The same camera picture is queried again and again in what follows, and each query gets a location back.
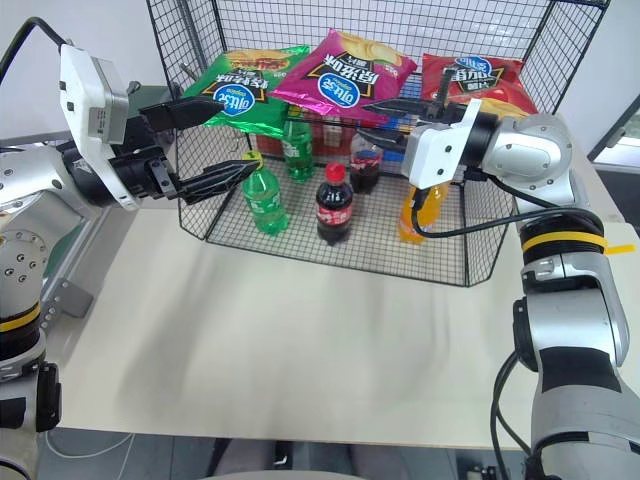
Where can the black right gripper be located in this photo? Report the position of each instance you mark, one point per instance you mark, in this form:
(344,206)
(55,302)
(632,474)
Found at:
(442,114)

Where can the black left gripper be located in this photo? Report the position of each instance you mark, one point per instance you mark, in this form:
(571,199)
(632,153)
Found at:
(145,172)

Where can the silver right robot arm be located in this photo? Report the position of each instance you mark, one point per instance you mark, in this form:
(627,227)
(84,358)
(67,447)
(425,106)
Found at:
(565,310)

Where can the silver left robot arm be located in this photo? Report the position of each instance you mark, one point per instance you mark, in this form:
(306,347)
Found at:
(20,260)

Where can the dark cola bottle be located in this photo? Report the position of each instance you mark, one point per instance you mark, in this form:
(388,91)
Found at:
(365,170)

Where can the dark green machine housing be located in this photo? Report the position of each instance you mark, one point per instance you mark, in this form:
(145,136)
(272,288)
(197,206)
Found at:
(150,95)

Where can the red box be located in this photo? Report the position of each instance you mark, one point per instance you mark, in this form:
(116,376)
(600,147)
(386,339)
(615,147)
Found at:
(270,145)

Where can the magenta chips bag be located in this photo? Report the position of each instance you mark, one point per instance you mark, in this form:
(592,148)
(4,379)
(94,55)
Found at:
(340,75)

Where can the green soda bottle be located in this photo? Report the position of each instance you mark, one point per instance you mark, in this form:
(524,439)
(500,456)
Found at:
(265,200)
(297,150)

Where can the green chips bag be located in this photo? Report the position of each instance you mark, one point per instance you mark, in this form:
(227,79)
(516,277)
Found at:
(250,75)

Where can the orange soda bottle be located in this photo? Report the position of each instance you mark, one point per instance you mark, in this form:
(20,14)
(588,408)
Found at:
(432,205)

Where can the red-capped cola bottle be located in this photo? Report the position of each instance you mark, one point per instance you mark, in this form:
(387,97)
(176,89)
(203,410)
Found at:
(334,210)

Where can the red chips bag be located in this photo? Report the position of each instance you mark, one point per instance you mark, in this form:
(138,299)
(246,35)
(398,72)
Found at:
(500,90)

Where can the yellow tape band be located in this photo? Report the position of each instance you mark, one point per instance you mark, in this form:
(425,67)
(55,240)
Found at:
(560,241)

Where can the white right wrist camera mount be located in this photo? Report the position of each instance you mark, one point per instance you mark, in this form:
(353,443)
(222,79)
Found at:
(435,155)

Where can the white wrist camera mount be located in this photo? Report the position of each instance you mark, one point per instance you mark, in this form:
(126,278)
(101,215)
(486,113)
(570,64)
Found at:
(90,110)
(435,155)

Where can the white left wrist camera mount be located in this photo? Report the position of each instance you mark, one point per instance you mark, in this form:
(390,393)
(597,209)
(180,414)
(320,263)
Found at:
(90,110)

